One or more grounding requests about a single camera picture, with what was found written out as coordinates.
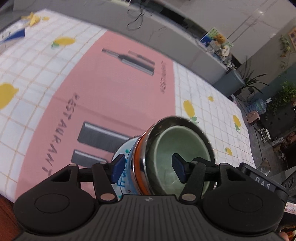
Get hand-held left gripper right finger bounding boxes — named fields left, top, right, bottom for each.
left=171, top=153, right=250, bottom=202

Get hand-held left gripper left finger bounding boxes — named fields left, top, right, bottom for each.
left=47, top=153, right=127, bottom=205

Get white printed plate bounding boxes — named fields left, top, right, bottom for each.
left=112, top=137, right=144, bottom=202

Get small white stool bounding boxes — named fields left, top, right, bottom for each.
left=258, top=128, right=271, bottom=141

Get pink heater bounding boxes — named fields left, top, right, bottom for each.
left=246, top=111, right=261, bottom=126

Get blue water bottle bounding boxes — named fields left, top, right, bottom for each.
left=246, top=98, right=271, bottom=114

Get pink printed placemat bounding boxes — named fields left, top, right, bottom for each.
left=15, top=30, right=176, bottom=198

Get green bushy plants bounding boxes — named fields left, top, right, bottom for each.
left=266, top=81, right=296, bottom=117

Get grey trash bin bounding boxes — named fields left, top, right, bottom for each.
left=213, top=69, right=246, bottom=97

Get tall leafy plant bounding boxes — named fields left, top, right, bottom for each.
left=239, top=56, right=270, bottom=93

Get checked lemon tablecloth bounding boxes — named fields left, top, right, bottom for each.
left=0, top=9, right=257, bottom=202

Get blue green box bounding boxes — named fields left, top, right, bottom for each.
left=200, top=27, right=226, bottom=47

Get hanging vine plant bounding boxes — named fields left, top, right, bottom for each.
left=278, top=35, right=292, bottom=70

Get blue white booklet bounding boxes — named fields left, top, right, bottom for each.
left=0, top=20, right=26, bottom=46

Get yellow banana peel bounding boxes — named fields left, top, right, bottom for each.
left=21, top=13, right=50, bottom=26

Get black cable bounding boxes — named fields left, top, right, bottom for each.
left=126, top=0, right=153, bottom=31

